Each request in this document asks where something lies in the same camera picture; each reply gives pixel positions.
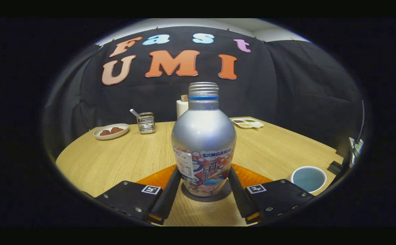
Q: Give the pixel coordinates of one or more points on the white toaster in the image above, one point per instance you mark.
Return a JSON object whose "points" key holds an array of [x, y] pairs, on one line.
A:
{"points": [[181, 109]]}

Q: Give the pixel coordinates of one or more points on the brown meat piece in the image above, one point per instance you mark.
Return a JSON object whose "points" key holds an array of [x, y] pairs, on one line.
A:
{"points": [[117, 130], [105, 132]]}

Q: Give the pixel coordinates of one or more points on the silver juice bottle printed label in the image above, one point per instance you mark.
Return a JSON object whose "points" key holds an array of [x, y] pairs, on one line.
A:
{"points": [[203, 132]]}

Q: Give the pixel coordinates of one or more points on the metal mesh utensil holder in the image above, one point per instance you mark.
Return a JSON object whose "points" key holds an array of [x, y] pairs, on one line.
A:
{"points": [[146, 123]]}

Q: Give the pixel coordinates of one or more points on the metal spoon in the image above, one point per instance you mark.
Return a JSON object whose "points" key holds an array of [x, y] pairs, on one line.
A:
{"points": [[135, 112]]}

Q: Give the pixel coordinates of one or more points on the wooden table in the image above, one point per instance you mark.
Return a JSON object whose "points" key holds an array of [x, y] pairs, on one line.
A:
{"points": [[116, 160]]}

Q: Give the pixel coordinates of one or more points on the black table clamp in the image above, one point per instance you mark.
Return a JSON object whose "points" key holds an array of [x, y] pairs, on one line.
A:
{"points": [[335, 167]]}

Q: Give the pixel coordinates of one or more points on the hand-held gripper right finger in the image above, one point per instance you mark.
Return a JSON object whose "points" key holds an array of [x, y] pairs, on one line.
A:
{"points": [[238, 199]]}

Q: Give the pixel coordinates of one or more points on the toast slices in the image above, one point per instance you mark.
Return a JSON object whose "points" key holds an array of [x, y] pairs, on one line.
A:
{"points": [[184, 98]]}

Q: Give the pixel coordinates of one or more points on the white plastic device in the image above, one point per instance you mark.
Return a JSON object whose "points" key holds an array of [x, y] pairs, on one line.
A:
{"points": [[356, 148]]}

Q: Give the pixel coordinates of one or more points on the white cup blue inside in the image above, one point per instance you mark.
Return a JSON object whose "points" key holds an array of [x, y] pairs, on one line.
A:
{"points": [[308, 178]]}

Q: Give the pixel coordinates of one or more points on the white condiment tray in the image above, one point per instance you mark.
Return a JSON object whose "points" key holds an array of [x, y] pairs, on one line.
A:
{"points": [[247, 123]]}

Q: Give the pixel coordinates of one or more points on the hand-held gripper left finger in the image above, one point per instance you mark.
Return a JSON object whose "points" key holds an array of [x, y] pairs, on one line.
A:
{"points": [[170, 197]]}

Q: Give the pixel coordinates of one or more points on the white plate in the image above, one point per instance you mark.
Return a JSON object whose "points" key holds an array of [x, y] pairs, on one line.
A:
{"points": [[111, 136]]}

